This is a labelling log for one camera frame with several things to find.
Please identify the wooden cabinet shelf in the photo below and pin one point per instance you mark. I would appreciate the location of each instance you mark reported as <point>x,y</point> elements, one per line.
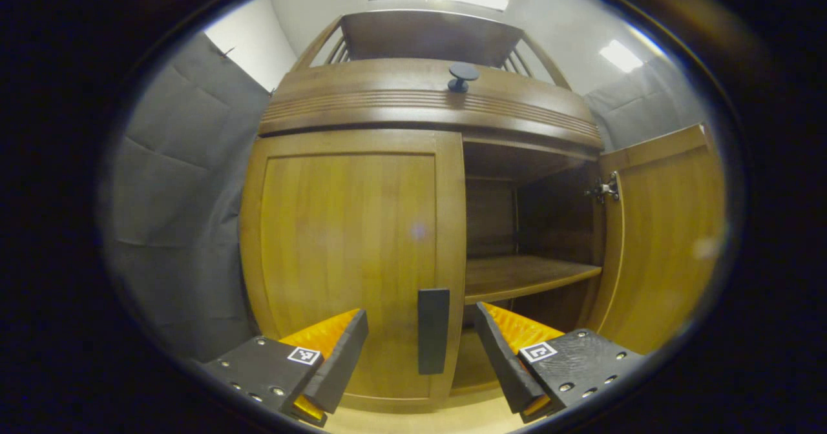
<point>517,276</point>

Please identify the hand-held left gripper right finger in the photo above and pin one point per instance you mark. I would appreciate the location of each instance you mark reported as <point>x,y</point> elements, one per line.
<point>501,363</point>

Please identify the metal door hinge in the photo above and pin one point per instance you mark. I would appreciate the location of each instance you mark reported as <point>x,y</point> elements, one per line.
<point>606,188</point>

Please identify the wooden shoe cabinet door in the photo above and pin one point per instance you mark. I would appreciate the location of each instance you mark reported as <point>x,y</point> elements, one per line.
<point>342,240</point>
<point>665,247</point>

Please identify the black round drawer knob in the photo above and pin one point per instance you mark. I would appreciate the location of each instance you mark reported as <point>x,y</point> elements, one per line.
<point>462,73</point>

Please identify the small ceiling light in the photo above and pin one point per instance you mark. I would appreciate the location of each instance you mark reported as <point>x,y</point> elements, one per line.
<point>620,55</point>

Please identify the wooden cabinet drawer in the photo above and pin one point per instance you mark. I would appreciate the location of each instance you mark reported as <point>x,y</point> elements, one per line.
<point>387,85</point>

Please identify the wooden double-door shoe cabinet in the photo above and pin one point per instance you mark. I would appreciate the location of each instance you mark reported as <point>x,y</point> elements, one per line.
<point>426,33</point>

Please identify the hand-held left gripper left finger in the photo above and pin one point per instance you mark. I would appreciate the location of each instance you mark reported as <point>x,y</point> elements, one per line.
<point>342,356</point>

